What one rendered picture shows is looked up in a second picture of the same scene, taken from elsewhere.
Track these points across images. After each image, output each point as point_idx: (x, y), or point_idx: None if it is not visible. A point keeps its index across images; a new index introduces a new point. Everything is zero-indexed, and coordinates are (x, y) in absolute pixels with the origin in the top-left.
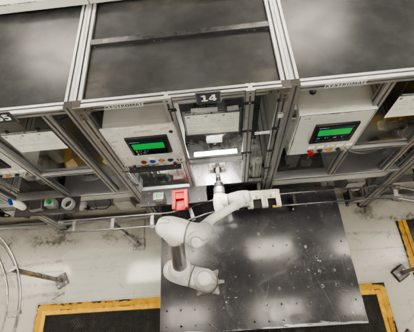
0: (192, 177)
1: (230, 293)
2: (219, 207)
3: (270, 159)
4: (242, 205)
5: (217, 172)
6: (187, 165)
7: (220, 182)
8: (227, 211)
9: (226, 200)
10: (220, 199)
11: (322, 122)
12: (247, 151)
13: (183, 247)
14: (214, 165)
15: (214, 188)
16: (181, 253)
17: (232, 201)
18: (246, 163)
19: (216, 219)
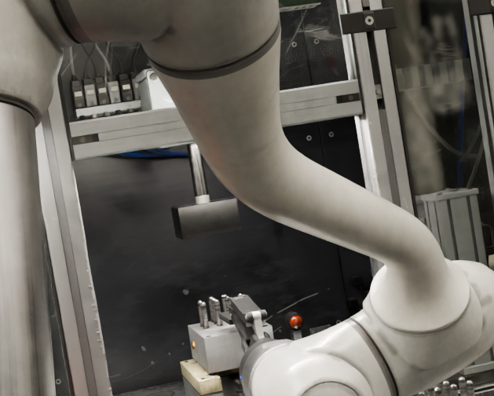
0: (95, 335)
1: None
2: (310, 364)
3: None
4: (464, 295)
5: (247, 308)
6: (55, 156)
7: (276, 339)
8: (367, 190)
9: (342, 329)
10: (300, 342)
11: None
12: (373, 9)
13: (38, 239)
14: (226, 343)
15: (250, 355)
16: (9, 290)
17: (383, 287)
18: (391, 141)
19: (302, 159)
